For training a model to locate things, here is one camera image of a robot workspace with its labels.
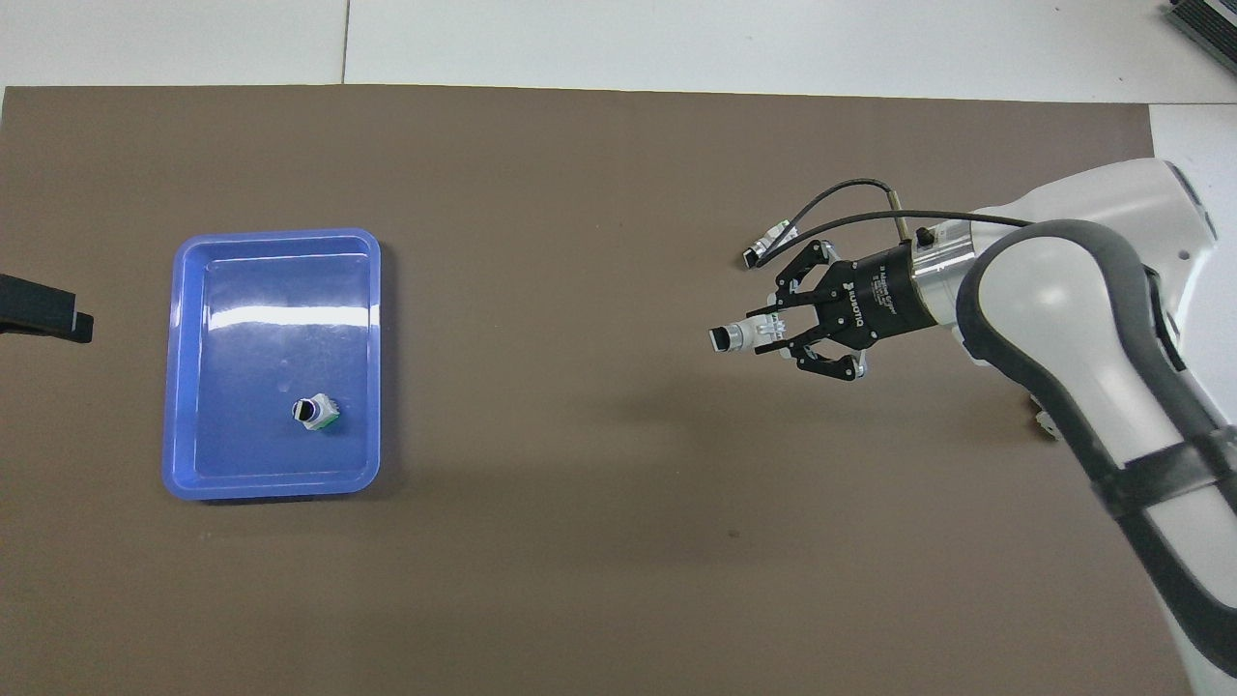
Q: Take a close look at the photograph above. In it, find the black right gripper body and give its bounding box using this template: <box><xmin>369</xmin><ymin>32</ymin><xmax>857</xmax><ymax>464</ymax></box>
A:
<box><xmin>826</xmin><ymin>242</ymin><xmax>943</xmax><ymax>351</ymax></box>

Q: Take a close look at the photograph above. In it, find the white selector switch black knob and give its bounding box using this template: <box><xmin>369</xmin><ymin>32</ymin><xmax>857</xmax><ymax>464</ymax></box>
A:
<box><xmin>741</xmin><ymin>220</ymin><xmax>801</xmax><ymax>271</ymax></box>
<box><xmin>708</xmin><ymin>313</ymin><xmax>790</xmax><ymax>357</ymax></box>

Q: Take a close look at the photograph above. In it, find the white circuit breaker red lever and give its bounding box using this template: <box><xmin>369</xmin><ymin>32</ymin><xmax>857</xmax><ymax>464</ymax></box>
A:
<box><xmin>1028</xmin><ymin>391</ymin><xmax>1064</xmax><ymax>442</ymax></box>

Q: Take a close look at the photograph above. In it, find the brown table mat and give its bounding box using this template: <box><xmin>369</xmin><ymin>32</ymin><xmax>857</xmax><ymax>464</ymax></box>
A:
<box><xmin>0</xmin><ymin>85</ymin><xmax>1190</xmax><ymax>696</ymax></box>

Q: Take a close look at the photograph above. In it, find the grey ribbed metal device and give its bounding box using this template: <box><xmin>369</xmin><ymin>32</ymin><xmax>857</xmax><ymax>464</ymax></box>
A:
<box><xmin>1163</xmin><ymin>0</ymin><xmax>1237</xmax><ymax>67</ymax></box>

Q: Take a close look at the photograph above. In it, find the blue plastic tray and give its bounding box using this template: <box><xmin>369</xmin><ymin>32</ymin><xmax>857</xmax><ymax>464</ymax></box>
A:
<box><xmin>161</xmin><ymin>228</ymin><xmax>383</xmax><ymax>502</ymax></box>

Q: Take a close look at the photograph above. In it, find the white selector switch green base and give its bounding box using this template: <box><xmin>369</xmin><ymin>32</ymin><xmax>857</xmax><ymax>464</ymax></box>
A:
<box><xmin>291</xmin><ymin>393</ymin><xmax>341</xmax><ymax>433</ymax></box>

